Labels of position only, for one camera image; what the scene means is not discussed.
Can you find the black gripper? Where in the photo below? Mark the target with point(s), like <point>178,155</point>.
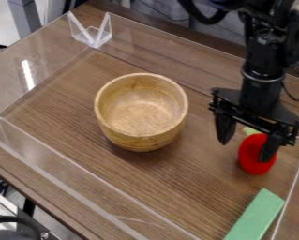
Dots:
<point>256,106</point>

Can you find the red plush fruit green top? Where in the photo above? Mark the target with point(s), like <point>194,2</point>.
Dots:
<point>249,152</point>

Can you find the grey post top left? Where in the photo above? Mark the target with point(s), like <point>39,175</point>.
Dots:
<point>26,16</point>

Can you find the green rectangular block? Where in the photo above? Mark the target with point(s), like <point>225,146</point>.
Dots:
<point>257,218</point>

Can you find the black device bottom left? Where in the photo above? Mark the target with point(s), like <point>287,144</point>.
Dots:
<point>22,227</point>

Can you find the clear acrylic enclosure wall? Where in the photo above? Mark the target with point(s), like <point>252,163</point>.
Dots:
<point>181,193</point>

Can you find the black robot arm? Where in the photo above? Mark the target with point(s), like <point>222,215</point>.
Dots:
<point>272,31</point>

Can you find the wooden bowl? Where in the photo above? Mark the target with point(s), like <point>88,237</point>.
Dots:
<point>142,109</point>

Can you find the clear acrylic corner bracket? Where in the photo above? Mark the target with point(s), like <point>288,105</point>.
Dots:
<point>93,36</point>

